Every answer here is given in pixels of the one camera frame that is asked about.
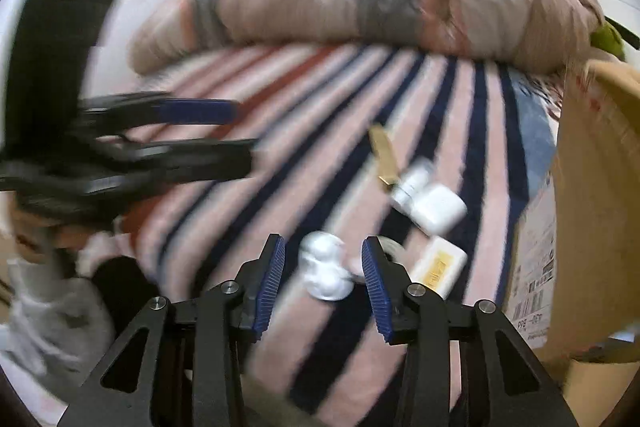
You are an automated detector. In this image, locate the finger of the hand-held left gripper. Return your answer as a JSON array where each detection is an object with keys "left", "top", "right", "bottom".
[
  {"left": 0, "top": 138, "right": 259, "bottom": 214},
  {"left": 80, "top": 91, "right": 242, "bottom": 128}
]

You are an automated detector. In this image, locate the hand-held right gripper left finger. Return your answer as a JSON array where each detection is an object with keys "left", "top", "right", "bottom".
[{"left": 57, "top": 234, "right": 287, "bottom": 427}]

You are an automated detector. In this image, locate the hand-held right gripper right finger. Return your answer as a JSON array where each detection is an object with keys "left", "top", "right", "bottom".
[{"left": 361, "top": 236, "right": 582, "bottom": 427}]

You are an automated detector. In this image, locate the white plastic bottle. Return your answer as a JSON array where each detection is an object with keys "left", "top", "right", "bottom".
[{"left": 298, "top": 231, "right": 355, "bottom": 303}]

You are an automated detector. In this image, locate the clear tape roll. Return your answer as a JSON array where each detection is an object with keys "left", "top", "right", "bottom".
[{"left": 376, "top": 236, "right": 407, "bottom": 269}]

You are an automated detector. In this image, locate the white yellow flat box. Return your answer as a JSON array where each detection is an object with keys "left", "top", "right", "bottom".
[{"left": 410, "top": 236, "right": 469, "bottom": 300}]

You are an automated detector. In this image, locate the white rounded case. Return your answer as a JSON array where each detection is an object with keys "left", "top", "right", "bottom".
[{"left": 410, "top": 183, "right": 469, "bottom": 232}]

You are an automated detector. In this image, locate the small white jar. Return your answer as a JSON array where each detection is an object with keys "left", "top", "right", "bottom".
[{"left": 390, "top": 158, "right": 435, "bottom": 214}]

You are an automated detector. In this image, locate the gold tube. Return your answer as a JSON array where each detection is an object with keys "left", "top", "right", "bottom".
[{"left": 368, "top": 125, "right": 399, "bottom": 190}]

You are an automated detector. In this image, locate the striped pink navy blanket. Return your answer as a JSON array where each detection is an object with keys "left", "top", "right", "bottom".
[{"left": 120, "top": 41, "right": 557, "bottom": 427}]

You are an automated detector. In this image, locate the folded beige grey duvet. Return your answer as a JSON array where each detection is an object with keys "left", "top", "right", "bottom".
[{"left": 129, "top": 0, "right": 605, "bottom": 76}]

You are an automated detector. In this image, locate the cardboard box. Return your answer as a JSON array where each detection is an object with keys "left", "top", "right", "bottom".
[{"left": 500, "top": 57, "right": 640, "bottom": 427}]

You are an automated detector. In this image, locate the green cushion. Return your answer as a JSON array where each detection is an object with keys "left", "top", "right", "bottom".
[{"left": 589, "top": 20, "right": 626, "bottom": 60}]

